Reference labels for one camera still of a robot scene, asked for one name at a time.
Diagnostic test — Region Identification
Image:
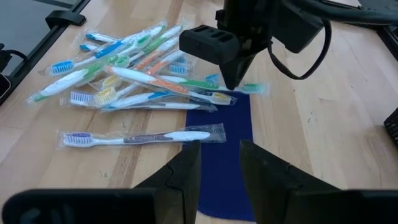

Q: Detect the blue toothbrush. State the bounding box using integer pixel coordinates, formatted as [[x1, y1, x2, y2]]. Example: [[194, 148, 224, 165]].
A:
[[203, 73, 221, 87], [59, 89, 177, 110], [78, 42, 99, 53], [83, 30, 119, 44], [167, 55, 190, 77], [39, 21, 167, 77]]

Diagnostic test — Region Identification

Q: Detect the black table frame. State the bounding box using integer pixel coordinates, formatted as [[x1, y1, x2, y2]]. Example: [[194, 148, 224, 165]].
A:
[[0, 0, 91, 106]]

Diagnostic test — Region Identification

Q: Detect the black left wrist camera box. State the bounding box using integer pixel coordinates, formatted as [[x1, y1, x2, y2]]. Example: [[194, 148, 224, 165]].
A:
[[272, 0, 325, 54]]

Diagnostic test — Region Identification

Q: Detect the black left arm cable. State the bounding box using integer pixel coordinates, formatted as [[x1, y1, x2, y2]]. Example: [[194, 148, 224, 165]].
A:
[[266, 19, 332, 80]]

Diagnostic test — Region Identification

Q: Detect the dark blue cloth mat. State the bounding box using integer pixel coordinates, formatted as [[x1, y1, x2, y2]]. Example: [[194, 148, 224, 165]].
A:
[[185, 90, 256, 222]]

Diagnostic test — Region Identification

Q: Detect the green toothbrush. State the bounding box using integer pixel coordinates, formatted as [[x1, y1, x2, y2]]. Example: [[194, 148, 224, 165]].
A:
[[124, 24, 184, 63], [157, 74, 269, 95], [26, 54, 131, 106]]

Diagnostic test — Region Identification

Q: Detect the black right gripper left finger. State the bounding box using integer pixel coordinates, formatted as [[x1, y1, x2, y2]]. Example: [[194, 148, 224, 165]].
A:
[[2, 139, 202, 224]]

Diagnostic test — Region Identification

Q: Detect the purple toothbrush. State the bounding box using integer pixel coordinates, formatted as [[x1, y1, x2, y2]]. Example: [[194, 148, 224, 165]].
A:
[[55, 123, 227, 151]]

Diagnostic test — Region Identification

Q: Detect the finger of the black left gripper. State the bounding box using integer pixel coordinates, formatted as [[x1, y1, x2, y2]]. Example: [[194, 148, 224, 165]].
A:
[[218, 52, 259, 91]]

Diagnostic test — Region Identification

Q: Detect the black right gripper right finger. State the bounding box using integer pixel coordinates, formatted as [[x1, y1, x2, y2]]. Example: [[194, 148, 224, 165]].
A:
[[239, 139, 398, 224]]

